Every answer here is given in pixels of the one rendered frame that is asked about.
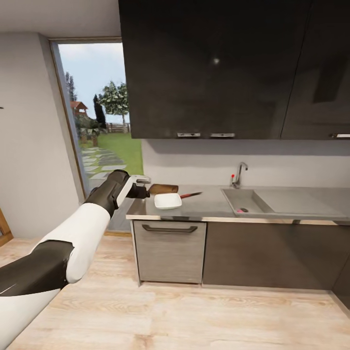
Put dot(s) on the cutting board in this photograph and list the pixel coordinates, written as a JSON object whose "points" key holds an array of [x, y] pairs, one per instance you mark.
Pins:
{"points": [[163, 188]]}

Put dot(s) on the fixed window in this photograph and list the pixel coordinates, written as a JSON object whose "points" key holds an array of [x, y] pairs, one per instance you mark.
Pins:
{"points": [[90, 73]]}

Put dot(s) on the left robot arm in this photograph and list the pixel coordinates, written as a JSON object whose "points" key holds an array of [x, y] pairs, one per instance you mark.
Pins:
{"points": [[63, 256]]}

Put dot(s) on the bowl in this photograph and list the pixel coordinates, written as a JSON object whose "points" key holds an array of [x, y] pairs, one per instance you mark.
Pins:
{"points": [[168, 201]]}

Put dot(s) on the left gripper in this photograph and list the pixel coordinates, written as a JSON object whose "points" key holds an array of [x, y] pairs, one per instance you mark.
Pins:
{"points": [[139, 192]]}

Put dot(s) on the drop in sink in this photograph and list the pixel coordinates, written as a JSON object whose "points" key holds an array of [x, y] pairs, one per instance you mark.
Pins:
{"points": [[275, 202]]}

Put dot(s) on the dishwasher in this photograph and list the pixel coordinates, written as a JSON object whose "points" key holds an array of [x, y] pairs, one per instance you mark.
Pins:
{"points": [[170, 250]]}

